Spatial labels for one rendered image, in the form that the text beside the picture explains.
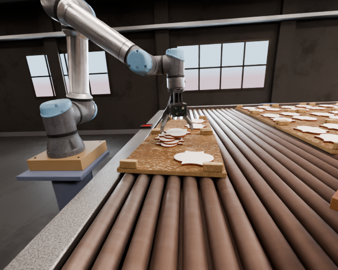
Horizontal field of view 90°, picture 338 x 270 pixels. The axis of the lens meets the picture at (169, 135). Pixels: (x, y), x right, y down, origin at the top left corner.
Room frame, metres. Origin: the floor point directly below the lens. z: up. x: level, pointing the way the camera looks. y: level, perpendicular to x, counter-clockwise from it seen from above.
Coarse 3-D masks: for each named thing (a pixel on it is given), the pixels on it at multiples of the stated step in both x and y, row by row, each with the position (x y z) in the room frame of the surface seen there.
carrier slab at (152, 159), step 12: (144, 144) 0.73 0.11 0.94; (192, 144) 0.71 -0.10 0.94; (204, 144) 0.70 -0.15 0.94; (216, 144) 0.69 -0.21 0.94; (132, 156) 0.60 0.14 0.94; (144, 156) 0.59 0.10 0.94; (156, 156) 0.59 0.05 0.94; (168, 156) 0.58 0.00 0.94; (216, 156) 0.56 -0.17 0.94; (120, 168) 0.50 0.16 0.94; (144, 168) 0.50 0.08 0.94; (156, 168) 0.49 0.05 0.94; (168, 168) 0.49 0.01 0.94; (180, 168) 0.48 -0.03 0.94; (192, 168) 0.48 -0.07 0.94
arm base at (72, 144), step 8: (48, 136) 0.68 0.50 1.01; (56, 136) 0.67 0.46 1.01; (64, 136) 0.68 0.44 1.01; (72, 136) 0.70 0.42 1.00; (48, 144) 0.67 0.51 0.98; (56, 144) 0.66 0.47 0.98; (64, 144) 0.67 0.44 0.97; (72, 144) 0.69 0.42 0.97; (80, 144) 0.72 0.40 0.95; (48, 152) 0.66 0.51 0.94; (56, 152) 0.65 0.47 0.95; (64, 152) 0.66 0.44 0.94; (72, 152) 0.68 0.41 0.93; (80, 152) 0.71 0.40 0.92
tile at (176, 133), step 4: (176, 128) 0.84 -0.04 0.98; (164, 132) 0.80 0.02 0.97; (168, 132) 0.77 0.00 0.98; (172, 132) 0.76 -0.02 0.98; (176, 132) 0.76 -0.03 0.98; (180, 132) 0.76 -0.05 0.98; (184, 132) 0.75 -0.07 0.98; (188, 132) 0.75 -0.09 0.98; (172, 136) 0.72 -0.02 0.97; (176, 136) 0.71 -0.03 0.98; (180, 136) 0.71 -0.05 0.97; (184, 136) 0.72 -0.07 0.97
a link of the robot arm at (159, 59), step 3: (156, 57) 0.74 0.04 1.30; (159, 57) 0.74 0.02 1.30; (162, 57) 0.74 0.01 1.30; (156, 60) 0.71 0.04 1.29; (159, 60) 0.73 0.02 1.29; (162, 60) 0.73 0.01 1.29; (156, 63) 0.70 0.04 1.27; (159, 63) 0.73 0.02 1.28; (162, 63) 0.73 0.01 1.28; (156, 66) 0.70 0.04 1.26; (159, 66) 0.73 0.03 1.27; (162, 66) 0.73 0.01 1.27; (156, 69) 0.71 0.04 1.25; (159, 69) 0.73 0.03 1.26; (162, 69) 0.73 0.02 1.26; (153, 72) 0.71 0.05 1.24; (156, 72) 0.74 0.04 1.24; (159, 72) 0.74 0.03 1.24; (162, 72) 0.74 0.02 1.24; (141, 75) 0.78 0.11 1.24; (144, 75) 0.77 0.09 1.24; (147, 75) 0.77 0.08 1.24; (150, 75) 0.77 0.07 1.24; (153, 75) 0.78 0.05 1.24
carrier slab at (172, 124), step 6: (174, 120) 1.26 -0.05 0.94; (180, 120) 1.25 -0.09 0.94; (204, 120) 1.22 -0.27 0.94; (156, 126) 1.08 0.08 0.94; (168, 126) 1.06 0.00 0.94; (174, 126) 1.06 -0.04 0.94; (180, 126) 1.05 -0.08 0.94; (210, 126) 1.01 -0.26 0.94; (192, 132) 0.90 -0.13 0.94; (198, 132) 0.89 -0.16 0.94
